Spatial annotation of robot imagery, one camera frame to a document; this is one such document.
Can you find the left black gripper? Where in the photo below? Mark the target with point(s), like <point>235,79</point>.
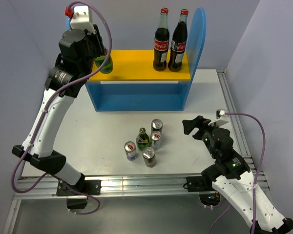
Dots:
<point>97,39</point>

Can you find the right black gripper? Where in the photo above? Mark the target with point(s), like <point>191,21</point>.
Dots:
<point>198,121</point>

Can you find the green glass bottle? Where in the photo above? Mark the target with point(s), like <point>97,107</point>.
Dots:
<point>142,139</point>
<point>108,67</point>

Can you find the green glass bottle front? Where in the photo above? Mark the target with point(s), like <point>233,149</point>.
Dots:
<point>142,139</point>

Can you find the silver blue can red logo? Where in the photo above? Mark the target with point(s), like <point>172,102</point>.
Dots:
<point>130,150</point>

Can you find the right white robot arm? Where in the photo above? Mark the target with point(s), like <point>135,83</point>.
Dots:
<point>231,176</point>

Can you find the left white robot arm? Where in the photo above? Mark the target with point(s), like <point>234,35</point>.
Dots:
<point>61,89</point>

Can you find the rear dark beverage can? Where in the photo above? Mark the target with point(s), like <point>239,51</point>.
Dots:
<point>156,125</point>

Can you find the blue and yellow wooden shelf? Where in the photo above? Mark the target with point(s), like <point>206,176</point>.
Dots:
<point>134,85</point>

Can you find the front dark gold beverage can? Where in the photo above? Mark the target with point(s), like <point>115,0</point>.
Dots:
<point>149,156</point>

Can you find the silver can red logo middle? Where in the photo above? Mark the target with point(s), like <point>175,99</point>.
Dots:
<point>155,140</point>

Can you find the left cola glass bottle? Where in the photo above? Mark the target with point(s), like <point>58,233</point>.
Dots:
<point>161,42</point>

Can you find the cola glass bottle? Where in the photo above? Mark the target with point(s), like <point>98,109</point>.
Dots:
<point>178,43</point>
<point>161,42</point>

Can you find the right cola glass bottle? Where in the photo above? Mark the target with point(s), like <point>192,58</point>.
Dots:
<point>178,43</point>

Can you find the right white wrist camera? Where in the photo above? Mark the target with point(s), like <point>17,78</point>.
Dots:
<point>221,118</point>

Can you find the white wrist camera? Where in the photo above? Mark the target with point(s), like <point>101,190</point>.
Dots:
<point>221,118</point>
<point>79,17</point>

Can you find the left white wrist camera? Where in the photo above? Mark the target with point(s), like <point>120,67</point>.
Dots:
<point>79,17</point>

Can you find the right side aluminium rail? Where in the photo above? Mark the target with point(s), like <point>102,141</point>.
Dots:
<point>235,121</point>

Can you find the aluminium rail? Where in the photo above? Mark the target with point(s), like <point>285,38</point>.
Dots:
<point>235,121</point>
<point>111,186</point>

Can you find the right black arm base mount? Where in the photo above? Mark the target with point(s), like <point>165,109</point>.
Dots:
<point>201,185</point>

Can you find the front aluminium rail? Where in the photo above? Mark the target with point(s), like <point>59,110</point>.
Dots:
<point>111,186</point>

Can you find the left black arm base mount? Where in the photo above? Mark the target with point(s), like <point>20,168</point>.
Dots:
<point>80,195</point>

